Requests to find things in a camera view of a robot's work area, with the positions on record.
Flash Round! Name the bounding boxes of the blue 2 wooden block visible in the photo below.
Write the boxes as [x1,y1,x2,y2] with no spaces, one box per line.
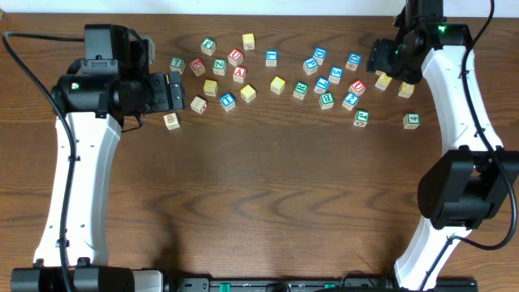
[342,92,359,111]

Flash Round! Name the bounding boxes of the red A wooden block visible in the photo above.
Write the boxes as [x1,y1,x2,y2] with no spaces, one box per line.
[232,66,247,83]

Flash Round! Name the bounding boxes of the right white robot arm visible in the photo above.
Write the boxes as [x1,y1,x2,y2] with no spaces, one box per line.
[367,0,518,291]

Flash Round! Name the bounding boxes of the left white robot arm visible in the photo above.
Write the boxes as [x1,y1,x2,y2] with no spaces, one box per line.
[11,60,184,291]

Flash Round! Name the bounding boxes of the plain K pineapple wooden block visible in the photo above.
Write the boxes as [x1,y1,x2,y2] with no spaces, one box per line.
[163,113,181,131]

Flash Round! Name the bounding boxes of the yellow X wooden block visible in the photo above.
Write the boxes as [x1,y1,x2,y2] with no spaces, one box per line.
[375,72,392,91]

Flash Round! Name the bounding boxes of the green 7 wooden block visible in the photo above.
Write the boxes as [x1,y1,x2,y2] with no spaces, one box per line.
[169,57,186,75]

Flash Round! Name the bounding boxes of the yellow G wooden block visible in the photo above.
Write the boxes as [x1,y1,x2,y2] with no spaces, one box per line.
[398,82,414,98]

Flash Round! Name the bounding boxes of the plain wooden block red side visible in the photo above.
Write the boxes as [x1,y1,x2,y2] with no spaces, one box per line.
[191,96,208,114]

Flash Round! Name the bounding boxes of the red E wooden block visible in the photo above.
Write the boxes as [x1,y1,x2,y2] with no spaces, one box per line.
[189,58,206,76]

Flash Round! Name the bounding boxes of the yellow O wooden block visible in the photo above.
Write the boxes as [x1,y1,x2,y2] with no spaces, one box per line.
[204,79,218,97]

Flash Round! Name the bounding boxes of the blue D wooden block right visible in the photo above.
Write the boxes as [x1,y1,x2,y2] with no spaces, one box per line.
[345,53,362,71]

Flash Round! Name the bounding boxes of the blue d wooden block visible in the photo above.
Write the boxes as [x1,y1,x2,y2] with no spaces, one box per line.
[312,47,327,66]
[345,53,362,71]

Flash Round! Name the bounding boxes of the red U wooden block right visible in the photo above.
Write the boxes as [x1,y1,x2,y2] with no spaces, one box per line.
[349,79,367,97]

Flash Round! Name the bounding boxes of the red u wooden block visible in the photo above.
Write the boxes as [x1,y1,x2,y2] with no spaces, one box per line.
[228,48,244,67]
[349,79,367,97]

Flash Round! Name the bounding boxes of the green Z wooden block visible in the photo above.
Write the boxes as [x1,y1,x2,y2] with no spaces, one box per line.
[212,58,226,75]

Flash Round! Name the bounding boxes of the green J wooden block top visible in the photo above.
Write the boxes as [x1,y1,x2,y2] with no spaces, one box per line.
[200,38,217,56]

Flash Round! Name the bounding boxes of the green j wooden block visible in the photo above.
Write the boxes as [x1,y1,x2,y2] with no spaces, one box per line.
[354,109,370,127]
[200,38,217,56]

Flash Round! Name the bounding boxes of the green 4 wooden block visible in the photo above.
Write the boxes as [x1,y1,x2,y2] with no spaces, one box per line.
[403,113,421,130]

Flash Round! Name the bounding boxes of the blue T wooden block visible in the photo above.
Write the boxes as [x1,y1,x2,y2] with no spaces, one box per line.
[219,92,236,112]

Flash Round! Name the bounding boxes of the blue 5 wooden block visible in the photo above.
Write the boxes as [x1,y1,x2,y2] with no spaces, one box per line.
[328,66,344,84]

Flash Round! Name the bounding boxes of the green J wooden block right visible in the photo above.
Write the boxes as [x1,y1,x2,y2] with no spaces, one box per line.
[354,109,370,127]

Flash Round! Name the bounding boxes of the red U wooden block left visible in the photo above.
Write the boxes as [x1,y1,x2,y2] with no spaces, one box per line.
[228,48,244,67]

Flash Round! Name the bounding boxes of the blue D wooden block left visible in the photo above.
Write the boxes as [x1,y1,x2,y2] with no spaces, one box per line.
[312,47,327,66]

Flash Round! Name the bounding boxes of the yellow ladybug wooden block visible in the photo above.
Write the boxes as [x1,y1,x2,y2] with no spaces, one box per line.
[240,84,256,103]

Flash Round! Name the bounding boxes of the blue 1 wooden block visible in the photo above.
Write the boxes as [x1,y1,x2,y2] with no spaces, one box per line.
[314,77,330,94]

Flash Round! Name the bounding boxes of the green B wooden block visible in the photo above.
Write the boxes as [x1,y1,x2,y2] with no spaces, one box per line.
[319,92,335,110]

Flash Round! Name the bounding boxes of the blue P wooden block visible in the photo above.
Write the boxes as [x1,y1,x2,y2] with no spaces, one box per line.
[303,58,319,75]

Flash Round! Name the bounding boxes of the yellow S wooden block top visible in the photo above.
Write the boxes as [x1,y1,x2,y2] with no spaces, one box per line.
[242,33,255,50]

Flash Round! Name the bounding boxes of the green R wooden block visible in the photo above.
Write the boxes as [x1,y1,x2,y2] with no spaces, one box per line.
[293,81,308,100]

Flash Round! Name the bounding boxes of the blue L wooden block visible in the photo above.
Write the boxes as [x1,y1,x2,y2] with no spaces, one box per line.
[265,50,278,67]

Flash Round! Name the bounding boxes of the yellow Q wooden block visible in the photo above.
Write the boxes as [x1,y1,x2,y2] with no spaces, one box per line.
[270,76,286,95]

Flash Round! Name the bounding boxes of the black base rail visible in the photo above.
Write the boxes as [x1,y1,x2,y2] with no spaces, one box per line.
[162,270,479,292]

